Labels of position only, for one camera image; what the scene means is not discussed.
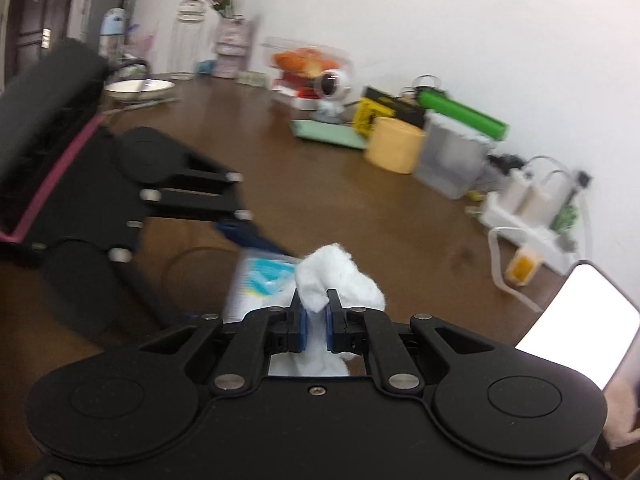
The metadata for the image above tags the clear plastic storage container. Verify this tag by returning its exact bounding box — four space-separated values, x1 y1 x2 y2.
413 112 497 200

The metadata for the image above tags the white charger left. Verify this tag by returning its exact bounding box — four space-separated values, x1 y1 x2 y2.
500 168 534 214

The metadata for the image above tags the white power strip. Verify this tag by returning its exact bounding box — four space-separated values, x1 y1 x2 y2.
480 192 579 276

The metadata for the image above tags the white charging cable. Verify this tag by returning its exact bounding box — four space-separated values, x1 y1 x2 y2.
487 154 595 314

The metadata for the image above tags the white astronaut figurine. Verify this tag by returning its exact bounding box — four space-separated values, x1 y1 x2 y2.
311 68 352 125

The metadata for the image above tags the smartphone with white screen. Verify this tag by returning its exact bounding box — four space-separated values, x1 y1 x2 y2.
516 261 639 389

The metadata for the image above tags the white cotton wad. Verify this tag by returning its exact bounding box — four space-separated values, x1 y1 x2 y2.
262 244 386 377

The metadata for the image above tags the white charger right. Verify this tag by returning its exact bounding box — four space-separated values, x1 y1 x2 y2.
520 182 570 228

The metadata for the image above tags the white charger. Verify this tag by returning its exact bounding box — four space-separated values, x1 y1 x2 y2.
500 168 534 214
520 182 570 228

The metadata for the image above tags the clear dental floss pick box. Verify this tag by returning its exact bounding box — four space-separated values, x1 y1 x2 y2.
222 248 299 323

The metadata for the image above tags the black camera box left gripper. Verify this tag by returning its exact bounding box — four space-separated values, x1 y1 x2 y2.
1 39 110 243

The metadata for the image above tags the clear glass bottle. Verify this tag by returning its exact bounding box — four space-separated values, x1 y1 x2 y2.
168 0 207 80

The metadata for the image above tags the yellow white plug adapter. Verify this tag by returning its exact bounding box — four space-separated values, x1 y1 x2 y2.
503 245 544 287

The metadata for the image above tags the red white boxes stack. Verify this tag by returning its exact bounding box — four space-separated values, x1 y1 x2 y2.
270 72 320 112

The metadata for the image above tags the pink textured vase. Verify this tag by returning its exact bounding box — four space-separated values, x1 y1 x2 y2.
213 15 255 79

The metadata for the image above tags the green cylindrical case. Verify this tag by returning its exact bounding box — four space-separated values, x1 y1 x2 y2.
416 87 509 142

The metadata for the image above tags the white bowl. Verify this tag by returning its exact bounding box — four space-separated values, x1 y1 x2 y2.
104 78 176 103

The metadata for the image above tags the yellow round cup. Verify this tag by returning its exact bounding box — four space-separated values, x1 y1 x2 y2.
364 117 426 174

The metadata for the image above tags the person right hand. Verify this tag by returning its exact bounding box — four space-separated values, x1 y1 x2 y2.
603 356 639 450

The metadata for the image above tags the small grey green block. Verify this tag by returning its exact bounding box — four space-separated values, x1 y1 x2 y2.
235 70 270 88

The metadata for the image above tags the black yellow Yunmo box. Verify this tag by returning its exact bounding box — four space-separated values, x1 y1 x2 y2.
352 87 425 136

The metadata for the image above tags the clear snack clamshell box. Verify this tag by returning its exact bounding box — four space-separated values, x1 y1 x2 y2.
262 37 352 79

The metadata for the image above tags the green folded cloth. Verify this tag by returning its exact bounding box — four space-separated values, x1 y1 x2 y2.
291 119 367 151

